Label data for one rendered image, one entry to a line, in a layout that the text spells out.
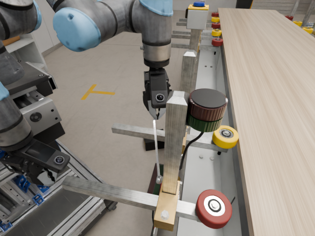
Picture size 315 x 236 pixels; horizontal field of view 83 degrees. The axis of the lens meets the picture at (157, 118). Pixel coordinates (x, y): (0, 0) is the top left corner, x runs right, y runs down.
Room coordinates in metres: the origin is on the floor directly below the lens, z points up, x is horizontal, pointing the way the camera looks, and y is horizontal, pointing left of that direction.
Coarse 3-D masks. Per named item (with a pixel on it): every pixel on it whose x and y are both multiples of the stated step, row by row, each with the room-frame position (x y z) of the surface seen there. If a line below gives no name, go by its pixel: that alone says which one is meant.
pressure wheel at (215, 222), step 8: (208, 192) 0.21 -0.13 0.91; (216, 192) 0.21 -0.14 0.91; (200, 200) 0.19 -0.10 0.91; (208, 200) 0.19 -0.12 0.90; (216, 200) 0.19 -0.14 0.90; (224, 200) 0.19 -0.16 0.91; (200, 208) 0.17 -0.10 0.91; (208, 208) 0.18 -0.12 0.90; (216, 208) 0.17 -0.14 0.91; (224, 208) 0.18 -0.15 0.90; (200, 216) 0.16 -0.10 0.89; (208, 216) 0.16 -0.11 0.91; (216, 216) 0.16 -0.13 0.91; (224, 216) 0.16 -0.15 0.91; (208, 224) 0.15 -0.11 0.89; (216, 224) 0.14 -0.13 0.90; (224, 224) 0.15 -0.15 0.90
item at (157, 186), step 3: (162, 165) 0.43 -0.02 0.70; (159, 168) 0.42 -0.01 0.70; (162, 168) 0.42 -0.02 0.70; (162, 171) 0.40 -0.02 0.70; (162, 174) 0.39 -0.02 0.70; (156, 183) 0.35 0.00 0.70; (156, 186) 0.34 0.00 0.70; (159, 186) 0.34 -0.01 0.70; (156, 189) 0.33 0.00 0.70; (153, 192) 0.31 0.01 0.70; (156, 192) 0.31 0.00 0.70
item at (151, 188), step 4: (156, 164) 0.43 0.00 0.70; (156, 168) 0.42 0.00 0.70; (156, 172) 0.40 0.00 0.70; (152, 176) 0.38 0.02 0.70; (156, 176) 0.38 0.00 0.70; (152, 180) 0.36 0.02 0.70; (152, 184) 0.35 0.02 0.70; (152, 188) 0.33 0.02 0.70; (148, 192) 0.31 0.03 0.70; (152, 192) 0.31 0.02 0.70
